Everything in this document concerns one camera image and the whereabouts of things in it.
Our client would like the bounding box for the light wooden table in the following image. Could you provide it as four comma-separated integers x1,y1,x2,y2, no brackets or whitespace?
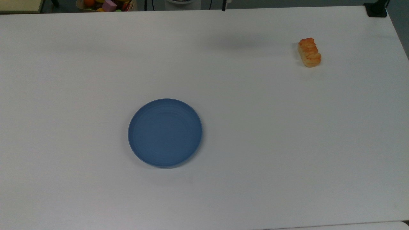
0,0,44,14

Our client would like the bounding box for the orange-brown bread loaf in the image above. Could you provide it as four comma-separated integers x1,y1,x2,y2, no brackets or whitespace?
297,37,322,68

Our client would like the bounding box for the basket of toy items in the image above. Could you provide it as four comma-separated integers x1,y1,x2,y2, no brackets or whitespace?
76,0,138,12

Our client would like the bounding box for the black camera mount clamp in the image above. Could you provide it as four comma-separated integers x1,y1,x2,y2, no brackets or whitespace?
363,0,390,18

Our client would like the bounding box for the blue round plate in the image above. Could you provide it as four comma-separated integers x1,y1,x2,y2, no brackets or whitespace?
128,98,203,168

